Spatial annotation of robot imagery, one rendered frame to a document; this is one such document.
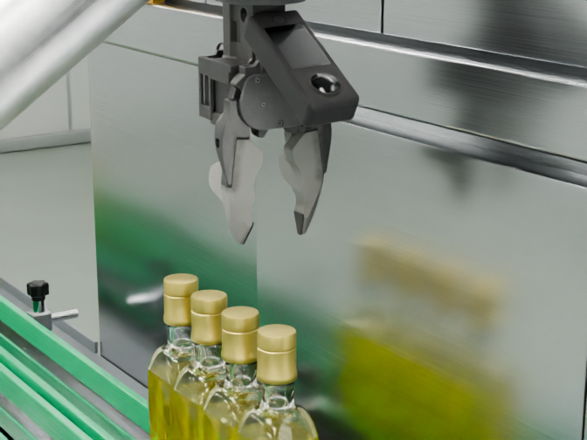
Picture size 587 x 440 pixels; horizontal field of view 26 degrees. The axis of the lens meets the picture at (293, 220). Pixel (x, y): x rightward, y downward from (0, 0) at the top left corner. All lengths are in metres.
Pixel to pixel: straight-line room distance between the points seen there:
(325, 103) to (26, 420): 0.70
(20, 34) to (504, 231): 0.43
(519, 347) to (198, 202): 0.57
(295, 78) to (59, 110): 6.50
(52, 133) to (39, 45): 6.64
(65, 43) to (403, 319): 0.47
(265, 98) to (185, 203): 0.51
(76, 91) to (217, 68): 6.43
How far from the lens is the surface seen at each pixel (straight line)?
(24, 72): 0.81
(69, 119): 7.49
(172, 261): 1.58
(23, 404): 1.53
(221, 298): 1.18
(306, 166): 1.07
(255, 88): 1.03
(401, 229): 1.13
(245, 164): 1.04
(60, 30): 0.81
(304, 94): 0.97
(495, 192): 1.03
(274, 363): 1.09
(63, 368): 1.66
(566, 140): 0.98
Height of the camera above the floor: 1.55
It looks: 15 degrees down
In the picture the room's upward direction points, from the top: straight up
